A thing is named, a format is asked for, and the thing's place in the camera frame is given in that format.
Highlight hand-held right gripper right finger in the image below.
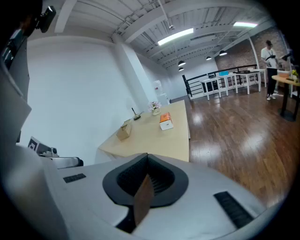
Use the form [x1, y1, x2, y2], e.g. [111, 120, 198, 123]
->
[127, 153, 268, 240]

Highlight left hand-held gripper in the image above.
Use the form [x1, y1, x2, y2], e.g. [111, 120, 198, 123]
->
[27, 135, 84, 170]

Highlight wooden box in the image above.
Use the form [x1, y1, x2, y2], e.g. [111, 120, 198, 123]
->
[116, 125, 132, 142]

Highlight white shade brass table lamp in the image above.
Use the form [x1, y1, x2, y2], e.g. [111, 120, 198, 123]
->
[126, 96, 143, 121]

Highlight orange snack bag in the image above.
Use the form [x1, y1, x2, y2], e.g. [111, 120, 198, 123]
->
[159, 112, 174, 131]

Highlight pink flowers in white pot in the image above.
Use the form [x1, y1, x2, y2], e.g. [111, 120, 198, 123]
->
[147, 101, 162, 116]

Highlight black head-worn camera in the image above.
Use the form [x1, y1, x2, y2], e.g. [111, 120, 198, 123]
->
[35, 5, 57, 34]

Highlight ceiling tube light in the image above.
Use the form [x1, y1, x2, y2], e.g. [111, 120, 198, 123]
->
[233, 21, 258, 28]
[157, 28, 195, 46]

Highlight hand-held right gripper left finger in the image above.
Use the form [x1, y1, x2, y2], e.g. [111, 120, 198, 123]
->
[57, 153, 149, 240]

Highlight round wooden pedestal table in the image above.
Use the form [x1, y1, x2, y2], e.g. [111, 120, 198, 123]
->
[271, 74, 300, 122]

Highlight white table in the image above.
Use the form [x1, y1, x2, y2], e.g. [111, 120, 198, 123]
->
[236, 69, 267, 95]
[216, 73, 238, 97]
[200, 77, 222, 101]

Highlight white water dispenser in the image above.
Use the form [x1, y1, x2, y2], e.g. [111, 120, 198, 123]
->
[153, 80, 171, 105]

